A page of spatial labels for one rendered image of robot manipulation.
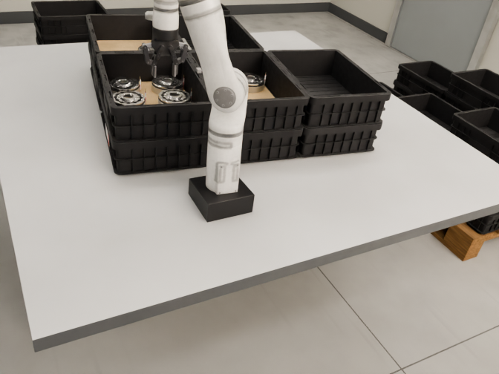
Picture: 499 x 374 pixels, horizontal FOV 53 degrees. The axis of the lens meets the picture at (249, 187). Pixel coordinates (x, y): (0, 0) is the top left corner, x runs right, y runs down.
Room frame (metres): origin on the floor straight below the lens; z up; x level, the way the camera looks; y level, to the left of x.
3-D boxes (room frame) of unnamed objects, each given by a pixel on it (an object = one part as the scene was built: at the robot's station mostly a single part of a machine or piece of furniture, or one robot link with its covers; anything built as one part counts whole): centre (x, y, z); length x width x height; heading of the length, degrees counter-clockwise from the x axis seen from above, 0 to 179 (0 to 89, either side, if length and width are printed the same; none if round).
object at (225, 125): (1.17, 0.08, 1.00); 0.09 x 0.09 x 0.17; 86
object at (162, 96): (1.46, 0.28, 0.86); 0.10 x 0.10 x 0.01
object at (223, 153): (1.16, 0.08, 0.84); 0.09 x 0.09 x 0.17; 26
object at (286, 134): (1.56, 0.07, 0.76); 0.40 x 0.30 x 0.12; 24
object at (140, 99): (1.41, 0.41, 0.86); 0.10 x 0.10 x 0.01
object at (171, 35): (1.45, 0.31, 1.05); 0.08 x 0.08 x 0.09
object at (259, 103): (1.56, 0.07, 0.92); 0.40 x 0.30 x 0.02; 24
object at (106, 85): (1.44, 0.34, 0.92); 0.40 x 0.30 x 0.02; 24
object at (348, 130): (1.68, -0.21, 0.76); 0.40 x 0.30 x 0.12; 24
